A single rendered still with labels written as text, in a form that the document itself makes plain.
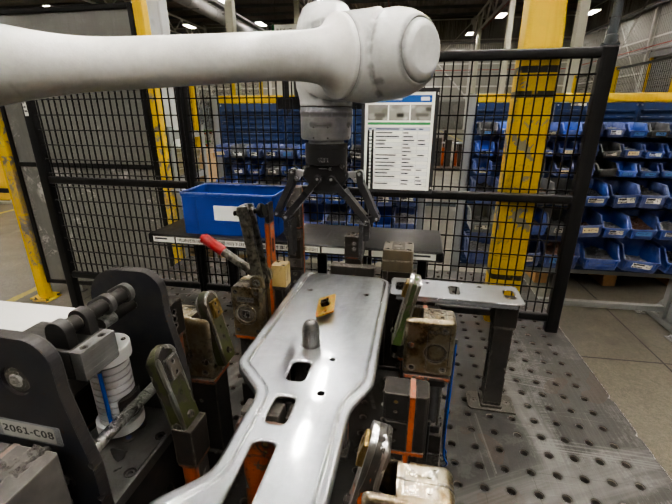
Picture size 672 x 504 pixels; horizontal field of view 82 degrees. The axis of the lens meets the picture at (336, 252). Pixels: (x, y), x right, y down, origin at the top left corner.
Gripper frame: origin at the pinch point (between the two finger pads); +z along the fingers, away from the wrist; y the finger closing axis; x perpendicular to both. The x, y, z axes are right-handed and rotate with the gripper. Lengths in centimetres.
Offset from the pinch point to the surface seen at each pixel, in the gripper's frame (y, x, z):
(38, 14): -214, 159, -81
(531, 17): 44, 58, -50
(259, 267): -13.5, -1.7, 4.2
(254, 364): -7.5, -20.2, 13.4
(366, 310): 8.0, 1.7, 13.3
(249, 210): -15.4, -0.3, -7.1
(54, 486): -16, -48, 9
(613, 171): 129, 187, 6
